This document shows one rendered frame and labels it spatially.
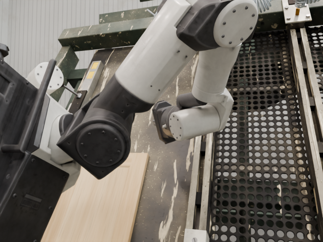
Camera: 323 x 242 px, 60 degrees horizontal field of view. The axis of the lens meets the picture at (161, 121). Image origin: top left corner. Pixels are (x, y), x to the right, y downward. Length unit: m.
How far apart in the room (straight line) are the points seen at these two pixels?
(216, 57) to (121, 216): 0.65
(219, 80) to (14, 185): 0.40
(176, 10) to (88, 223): 0.78
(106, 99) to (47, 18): 4.20
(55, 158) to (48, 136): 0.05
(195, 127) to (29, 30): 4.29
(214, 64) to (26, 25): 4.41
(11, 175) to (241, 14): 0.43
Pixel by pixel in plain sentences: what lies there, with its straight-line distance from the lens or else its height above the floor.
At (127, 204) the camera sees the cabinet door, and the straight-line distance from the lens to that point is 0.99.
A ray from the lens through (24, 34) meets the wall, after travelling 4.79.
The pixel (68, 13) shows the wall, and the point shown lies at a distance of 4.52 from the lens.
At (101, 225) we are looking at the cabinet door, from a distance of 1.01.
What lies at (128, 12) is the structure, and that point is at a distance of 2.14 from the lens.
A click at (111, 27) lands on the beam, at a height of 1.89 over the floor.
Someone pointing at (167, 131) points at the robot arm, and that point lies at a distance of 0.72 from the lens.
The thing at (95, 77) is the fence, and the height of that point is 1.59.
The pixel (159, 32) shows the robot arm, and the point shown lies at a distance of 0.45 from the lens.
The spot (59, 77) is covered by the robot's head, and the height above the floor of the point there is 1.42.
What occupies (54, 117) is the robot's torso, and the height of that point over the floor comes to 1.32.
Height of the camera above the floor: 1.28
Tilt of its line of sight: 4 degrees up
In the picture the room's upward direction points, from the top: straight up
